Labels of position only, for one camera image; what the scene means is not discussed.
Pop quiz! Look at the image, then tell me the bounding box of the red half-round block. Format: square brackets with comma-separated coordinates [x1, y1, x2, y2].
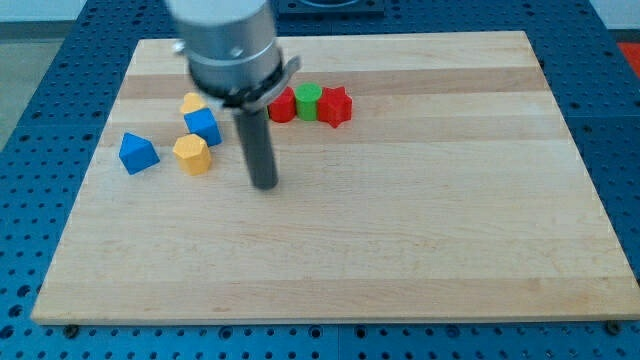
[268, 87, 296, 123]

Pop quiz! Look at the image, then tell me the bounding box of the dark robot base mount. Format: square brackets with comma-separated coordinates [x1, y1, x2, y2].
[273, 0, 385, 16]

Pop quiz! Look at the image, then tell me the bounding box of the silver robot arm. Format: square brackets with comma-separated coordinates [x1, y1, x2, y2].
[165, 0, 302, 190]

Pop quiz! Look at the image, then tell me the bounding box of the blue cube block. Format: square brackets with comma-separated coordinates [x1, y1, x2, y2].
[184, 108, 223, 147]

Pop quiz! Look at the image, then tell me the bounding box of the green cylinder block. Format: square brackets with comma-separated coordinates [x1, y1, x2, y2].
[294, 82, 322, 121]

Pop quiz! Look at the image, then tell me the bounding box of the yellow heart block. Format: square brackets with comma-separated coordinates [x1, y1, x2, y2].
[180, 92, 207, 114]

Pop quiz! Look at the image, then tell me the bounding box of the blue triangle block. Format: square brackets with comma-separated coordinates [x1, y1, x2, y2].
[118, 132, 160, 175]

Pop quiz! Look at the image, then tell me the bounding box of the yellow hexagon block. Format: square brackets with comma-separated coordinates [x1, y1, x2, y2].
[172, 134, 212, 176]

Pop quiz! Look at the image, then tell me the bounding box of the wooden board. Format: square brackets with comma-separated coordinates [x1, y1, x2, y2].
[32, 31, 639, 325]

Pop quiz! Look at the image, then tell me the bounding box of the red star block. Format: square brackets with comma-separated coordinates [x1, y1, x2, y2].
[317, 86, 353, 128]

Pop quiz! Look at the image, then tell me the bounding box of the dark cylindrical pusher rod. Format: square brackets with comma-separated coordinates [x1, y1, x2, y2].
[232, 109, 279, 190]

